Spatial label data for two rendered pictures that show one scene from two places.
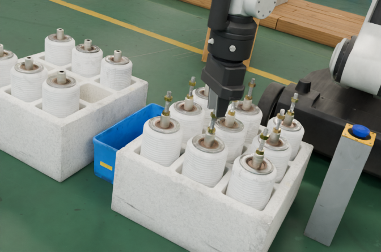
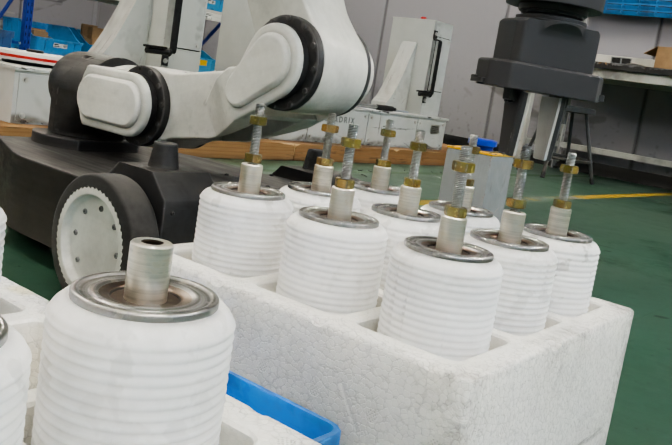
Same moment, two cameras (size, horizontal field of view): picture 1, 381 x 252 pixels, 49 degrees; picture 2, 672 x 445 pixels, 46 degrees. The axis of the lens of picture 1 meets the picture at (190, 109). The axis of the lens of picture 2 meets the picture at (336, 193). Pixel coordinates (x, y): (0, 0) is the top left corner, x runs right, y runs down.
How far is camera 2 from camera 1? 114 cm
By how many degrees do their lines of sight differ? 75
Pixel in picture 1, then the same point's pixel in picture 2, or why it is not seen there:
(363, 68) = (344, 65)
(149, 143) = (488, 303)
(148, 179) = (518, 397)
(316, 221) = not seen: hidden behind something
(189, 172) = (535, 318)
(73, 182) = not seen: outside the picture
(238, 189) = (583, 289)
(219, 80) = (581, 67)
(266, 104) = (147, 218)
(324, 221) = not seen: hidden behind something
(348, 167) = (495, 207)
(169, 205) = (539, 426)
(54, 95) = (224, 354)
